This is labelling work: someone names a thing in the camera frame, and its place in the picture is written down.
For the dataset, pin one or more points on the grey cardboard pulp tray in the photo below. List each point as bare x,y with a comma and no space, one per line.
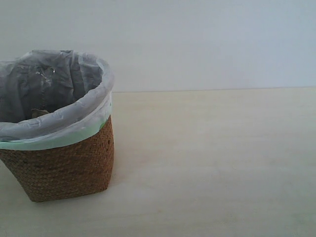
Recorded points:
38,113

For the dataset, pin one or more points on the woven wicker trash basket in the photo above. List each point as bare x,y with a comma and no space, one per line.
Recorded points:
72,171

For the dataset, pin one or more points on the translucent green-edged bin liner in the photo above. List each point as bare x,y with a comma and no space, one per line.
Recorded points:
82,100

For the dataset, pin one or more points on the red label plastic bottle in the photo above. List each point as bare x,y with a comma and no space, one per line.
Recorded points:
45,89

